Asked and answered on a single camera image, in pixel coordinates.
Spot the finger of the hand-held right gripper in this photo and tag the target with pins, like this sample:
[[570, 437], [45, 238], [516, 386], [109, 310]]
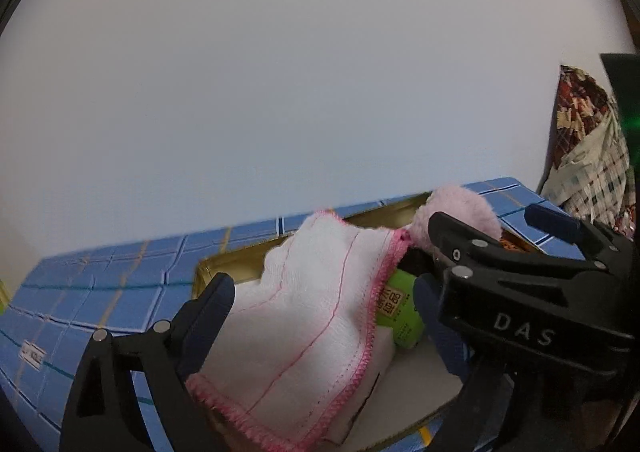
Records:
[[550, 221], [460, 242]]

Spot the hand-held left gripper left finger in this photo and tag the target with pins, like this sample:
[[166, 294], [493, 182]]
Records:
[[207, 322]]

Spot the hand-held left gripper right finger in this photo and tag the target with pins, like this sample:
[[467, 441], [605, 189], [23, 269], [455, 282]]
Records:
[[445, 342]]

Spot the pink fluffy plush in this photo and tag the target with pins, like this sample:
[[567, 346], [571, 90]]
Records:
[[460, 207]]

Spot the green snack packet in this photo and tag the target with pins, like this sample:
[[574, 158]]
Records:
[[400, 312]]

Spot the gold tin box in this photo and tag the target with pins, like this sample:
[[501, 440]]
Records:
[[220, 264]]

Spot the white cloth with pink edge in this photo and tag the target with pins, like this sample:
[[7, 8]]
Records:
[[300, 322]]

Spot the checked plaid quilt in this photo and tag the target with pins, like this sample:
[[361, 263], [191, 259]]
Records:
[[595, 182]]

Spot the dark floral fabric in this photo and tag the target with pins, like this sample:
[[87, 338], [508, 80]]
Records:
[[627, 222]]

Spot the red floral quilt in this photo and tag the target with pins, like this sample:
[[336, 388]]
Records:
[[575, 107]]

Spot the blue plaid bedsheet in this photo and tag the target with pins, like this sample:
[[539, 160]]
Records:
[[100, 272]]

